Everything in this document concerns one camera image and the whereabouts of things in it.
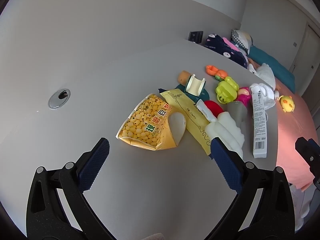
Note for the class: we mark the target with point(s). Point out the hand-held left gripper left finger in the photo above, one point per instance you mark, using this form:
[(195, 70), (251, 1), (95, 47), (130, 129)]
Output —
[(93, 165)]

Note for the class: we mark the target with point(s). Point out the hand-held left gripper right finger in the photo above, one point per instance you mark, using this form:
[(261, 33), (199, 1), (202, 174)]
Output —
[(225, 165)]

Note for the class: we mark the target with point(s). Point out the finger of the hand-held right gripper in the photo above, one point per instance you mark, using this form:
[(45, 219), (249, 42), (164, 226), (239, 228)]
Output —
[(303, 147)]

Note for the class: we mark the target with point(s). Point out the red heart sponge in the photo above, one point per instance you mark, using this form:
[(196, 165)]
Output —
[(215, 107)]

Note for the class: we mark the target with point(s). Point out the yellow soybean snack bag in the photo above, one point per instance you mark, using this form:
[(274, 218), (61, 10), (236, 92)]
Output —
[(140, 122)]

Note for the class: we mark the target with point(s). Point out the pink doll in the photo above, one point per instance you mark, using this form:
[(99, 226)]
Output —
[(243, 96)]

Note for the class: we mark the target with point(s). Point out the bed with pink sheet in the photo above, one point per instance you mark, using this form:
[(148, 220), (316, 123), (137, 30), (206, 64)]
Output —
[(292, 135)]

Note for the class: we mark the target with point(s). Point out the yellow chick plush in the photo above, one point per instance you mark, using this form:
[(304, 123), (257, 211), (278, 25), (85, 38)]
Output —
[(287, 103)]

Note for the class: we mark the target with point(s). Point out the long white printed box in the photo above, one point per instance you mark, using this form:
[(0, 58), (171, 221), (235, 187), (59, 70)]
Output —
[(258, 120)]

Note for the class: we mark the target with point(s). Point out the grey plastic cup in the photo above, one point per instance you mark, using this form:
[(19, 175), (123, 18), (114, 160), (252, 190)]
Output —
[(237, 112)]

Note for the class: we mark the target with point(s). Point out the yellow paper packet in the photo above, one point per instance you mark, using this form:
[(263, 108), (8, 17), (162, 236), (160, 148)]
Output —
[(192, 120)]

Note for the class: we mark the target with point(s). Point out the small white carton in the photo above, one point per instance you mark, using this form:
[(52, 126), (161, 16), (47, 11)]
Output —
[(206, 110)]

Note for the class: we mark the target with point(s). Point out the white crumpled cloth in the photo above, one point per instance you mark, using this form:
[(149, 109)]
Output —
[(271, 95)]

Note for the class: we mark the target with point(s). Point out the green car-shaped toy mold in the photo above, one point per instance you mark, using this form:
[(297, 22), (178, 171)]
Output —
[(225, 95)]

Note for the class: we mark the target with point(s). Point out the silver desk grommet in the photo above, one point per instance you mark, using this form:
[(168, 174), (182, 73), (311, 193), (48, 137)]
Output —
[(58, 98)]

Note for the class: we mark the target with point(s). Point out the green candy-shaped toy mold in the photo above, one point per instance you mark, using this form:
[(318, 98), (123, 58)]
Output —
[(232, 82)]

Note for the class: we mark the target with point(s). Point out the teal toy dough press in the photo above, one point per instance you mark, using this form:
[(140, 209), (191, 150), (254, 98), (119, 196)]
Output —
[(195, 87)]

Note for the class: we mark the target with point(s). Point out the teal long pillow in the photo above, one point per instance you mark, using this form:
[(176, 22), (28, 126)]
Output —
[(270, 62)]

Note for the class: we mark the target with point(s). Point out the orange carrot toy mold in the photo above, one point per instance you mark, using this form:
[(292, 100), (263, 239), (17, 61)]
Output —
[(216, 72)]

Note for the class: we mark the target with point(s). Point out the brown bear figure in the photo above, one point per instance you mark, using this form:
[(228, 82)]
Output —
[(183, 77)]

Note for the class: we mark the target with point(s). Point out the white room door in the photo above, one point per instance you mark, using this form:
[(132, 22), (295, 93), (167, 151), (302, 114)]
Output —
[(312, 50)]

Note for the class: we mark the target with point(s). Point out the navy printed blanket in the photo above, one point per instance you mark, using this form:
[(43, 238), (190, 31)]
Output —
[(225, 52)]

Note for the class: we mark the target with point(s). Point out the pink fleece cloth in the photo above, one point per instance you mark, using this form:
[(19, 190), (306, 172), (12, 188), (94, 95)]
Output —
[(231, 43)]

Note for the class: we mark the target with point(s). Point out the checked patchwork pillow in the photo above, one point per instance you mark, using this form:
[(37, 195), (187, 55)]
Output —
[(241, 40)]

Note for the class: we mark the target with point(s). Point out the dark wall switch panel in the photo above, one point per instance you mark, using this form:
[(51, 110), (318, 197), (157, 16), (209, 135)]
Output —
[(195, 36)]

